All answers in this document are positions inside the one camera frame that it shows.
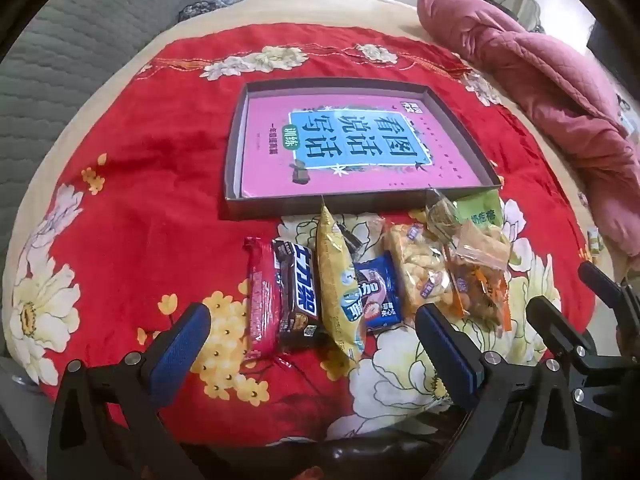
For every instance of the dark chocolate bar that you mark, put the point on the dark chocolate bar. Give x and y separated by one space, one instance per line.
300 300

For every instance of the clear-wrapped dark cake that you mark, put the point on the clear-wrapped dark cake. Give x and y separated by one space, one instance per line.
352 240

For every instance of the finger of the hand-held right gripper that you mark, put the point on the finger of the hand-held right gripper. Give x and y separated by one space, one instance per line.
600 280
550 322

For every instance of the pink quilt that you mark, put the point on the pink quilt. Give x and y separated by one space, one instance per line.
550 85

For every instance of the clear puffed snack packet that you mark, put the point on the clear puffed snack packet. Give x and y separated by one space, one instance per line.
415 270

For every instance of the orange clear snack packet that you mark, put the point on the orange clear snack packet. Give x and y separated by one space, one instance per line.
480 285

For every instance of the pink book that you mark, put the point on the pink book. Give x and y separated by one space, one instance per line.
270 160

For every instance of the red snack bar packet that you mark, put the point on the red snack bar packet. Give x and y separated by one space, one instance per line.
262 305

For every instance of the black television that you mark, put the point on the black television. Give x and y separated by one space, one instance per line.
599 40

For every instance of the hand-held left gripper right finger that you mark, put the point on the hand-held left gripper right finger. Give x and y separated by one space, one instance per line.
445 345

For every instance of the dark floral cloth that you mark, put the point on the dark floral cloth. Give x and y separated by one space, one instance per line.
215 2

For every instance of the grey quilted headboard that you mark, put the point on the grey quilted headboard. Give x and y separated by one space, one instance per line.
75 60

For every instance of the red floral blanket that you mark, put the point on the red floral blanket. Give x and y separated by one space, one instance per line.
150 185

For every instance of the beige bed sheet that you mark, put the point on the beige bed sheet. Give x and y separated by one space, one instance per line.
325 10

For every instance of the grey shallow cardboard box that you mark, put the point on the grey shallow cardboard box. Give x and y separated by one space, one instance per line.
235 160

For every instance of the clear packet with green filling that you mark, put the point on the clear packet with green filling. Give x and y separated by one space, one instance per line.
442 220

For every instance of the yellow bread packet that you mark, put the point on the yellow bread packet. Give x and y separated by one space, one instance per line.
335 280

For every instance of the green snack packet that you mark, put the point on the green snack packet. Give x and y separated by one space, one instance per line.
480 210

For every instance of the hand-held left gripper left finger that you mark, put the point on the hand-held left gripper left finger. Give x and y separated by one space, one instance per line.
180 345

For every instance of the blue cookie packet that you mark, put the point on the blue cookie packet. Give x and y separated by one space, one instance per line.
380 300

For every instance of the small pale packet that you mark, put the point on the small pale packet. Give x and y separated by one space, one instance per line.
594 240

